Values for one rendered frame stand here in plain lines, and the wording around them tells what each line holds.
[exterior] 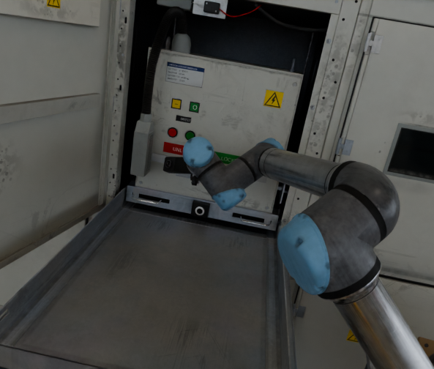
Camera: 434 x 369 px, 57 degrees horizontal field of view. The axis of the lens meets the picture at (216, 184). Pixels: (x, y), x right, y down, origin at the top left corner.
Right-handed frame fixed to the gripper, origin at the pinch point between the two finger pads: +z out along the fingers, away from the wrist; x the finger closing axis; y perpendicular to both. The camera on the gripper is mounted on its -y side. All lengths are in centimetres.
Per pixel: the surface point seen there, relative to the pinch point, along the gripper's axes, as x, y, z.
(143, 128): 9.6, -18.4, -10.3
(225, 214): -9.9, 11.2, 10.5
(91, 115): 10.6, -35.0, -11.0
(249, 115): 21.5, 13.0, -5.7
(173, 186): -3.7, -8.5, 8.8
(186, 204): -8.9, -2.8, 10.2
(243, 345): -41, 21, -37
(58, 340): -46, -16, -45
